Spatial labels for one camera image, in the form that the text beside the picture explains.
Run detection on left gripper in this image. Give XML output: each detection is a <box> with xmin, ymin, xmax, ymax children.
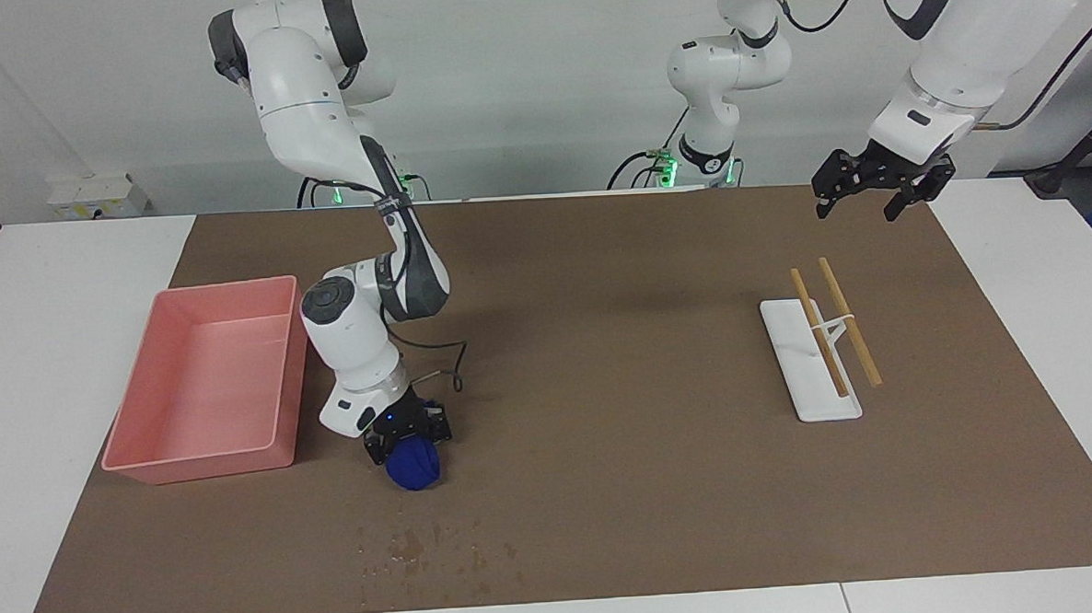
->
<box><xmin>810</xmin><ymin>136</ymin><xmax>959</xmax><ymax>226</ymax></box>

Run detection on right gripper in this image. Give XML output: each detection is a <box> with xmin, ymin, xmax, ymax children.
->
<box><xmin>361</xmin><ymin>394</ymin><xmax>456</xmax><ymax>468</ymax></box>

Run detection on blue towel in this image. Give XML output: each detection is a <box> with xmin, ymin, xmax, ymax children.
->
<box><xmin>384</xmin><ymin>434</ymin><xmax>444</xmax><ymax>493</ymax></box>

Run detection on spilled water drops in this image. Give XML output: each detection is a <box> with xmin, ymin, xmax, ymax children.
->
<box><xmin>351</xmin><ymin>513</ymin><xmax>527</xmax><ymax>603</ymax></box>

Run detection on wooden chopstick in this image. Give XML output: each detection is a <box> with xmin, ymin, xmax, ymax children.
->
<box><xmin>817</xmin><ymin>254</ymin><xmax>884</xmax><ymax>390</ymax></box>
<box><xmin>789</xmin><ymin>265</ymin><xmax>850</xmax><ymax>401</ymax></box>

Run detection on white chopstick rack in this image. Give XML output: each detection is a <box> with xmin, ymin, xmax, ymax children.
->
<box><xmin>759</xmin><ymin>294</ymin><xmax>865</xmax><ymax>426</ymax></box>

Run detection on pink plastic tray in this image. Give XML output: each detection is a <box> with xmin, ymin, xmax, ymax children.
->
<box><xmin>92</xmin><ymin>273</ymin><xmax>318</xmax><ymax>489</ymax></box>

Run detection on white socket box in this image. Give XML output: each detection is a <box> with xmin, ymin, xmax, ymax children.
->
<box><xmin>46</xmin><ymin>171</ymin><xmax>149</xmax><ymax>222</ymax></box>

